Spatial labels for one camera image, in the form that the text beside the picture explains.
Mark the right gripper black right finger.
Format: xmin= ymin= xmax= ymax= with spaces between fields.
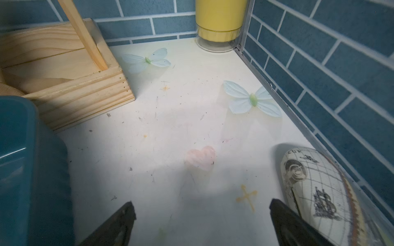
xmin=269 ymin=199 xmax=332 ymax=246

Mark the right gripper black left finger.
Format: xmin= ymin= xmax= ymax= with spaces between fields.
xmin=79 ymin=202 xmax=136 ymax=246

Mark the dark teal plastic bin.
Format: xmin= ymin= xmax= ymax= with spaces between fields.
xmin=1 ymin=96 xmax=75 ymax=246

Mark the wooden clothes rack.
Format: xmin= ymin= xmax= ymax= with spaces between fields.
xmin=1 ymin=1 xmax=135 ymax=131

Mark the yellow pen cup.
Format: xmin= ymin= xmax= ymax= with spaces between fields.
xmin=196 ymin=0 xmax=248 ymax=53

